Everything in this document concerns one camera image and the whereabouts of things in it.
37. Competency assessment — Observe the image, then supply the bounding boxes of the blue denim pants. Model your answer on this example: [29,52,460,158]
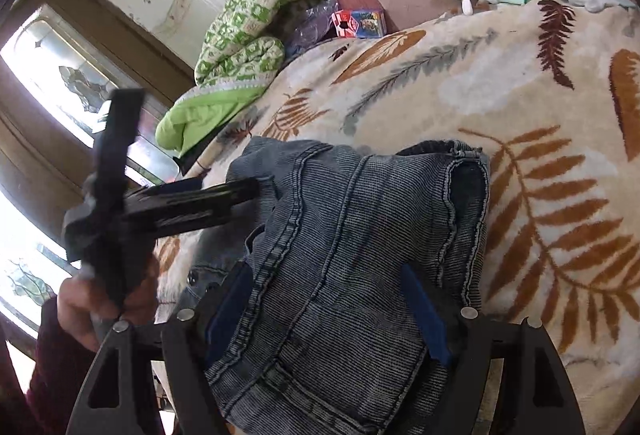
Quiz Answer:
[180,137,489,434]

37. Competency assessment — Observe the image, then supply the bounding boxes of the dark red sleeve forearm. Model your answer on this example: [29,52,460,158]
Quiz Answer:
[1,291,99,434]

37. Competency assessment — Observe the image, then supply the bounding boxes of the person's left hand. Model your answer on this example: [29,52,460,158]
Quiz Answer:
[56,256,160,351]

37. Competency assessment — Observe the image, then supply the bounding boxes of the wooden framed window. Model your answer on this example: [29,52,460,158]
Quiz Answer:
[1,0,193,354]

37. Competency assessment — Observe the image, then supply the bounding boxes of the green patterned quilt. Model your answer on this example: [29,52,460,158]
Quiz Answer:
[155,0,311,155]

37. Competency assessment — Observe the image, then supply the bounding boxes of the beige leaf pattern blanket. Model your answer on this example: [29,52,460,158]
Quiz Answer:
[160,0,639,434]

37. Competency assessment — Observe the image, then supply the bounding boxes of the purple plastic bag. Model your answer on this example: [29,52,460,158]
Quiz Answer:
[282,0,340,64]

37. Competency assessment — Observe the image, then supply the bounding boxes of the small colourful box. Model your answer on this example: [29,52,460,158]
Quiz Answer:
[331,10,386,39]

